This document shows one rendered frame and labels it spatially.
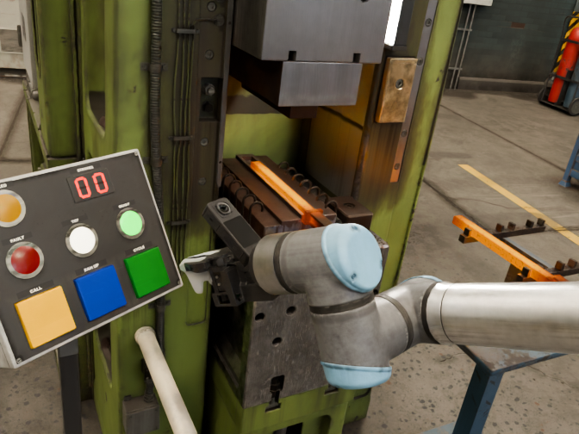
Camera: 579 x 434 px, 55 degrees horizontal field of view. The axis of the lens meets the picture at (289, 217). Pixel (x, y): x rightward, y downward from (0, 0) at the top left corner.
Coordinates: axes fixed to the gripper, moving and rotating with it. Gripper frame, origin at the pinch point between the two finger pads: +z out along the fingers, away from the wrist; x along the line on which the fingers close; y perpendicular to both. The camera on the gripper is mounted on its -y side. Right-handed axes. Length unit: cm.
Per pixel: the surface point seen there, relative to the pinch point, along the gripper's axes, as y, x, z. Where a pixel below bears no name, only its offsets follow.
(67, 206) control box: -14.7, -11.2, 11.2
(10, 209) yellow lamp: -16.6, -20.4, 10.8
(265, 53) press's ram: -32.9, 30.8, -4.7
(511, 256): 28, 77, -25
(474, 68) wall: -45, 779, 234
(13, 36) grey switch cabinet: -198, 239, 483
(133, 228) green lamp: -7.4, -0.7, 10.8
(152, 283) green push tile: 3.2, -1.0, 10.3
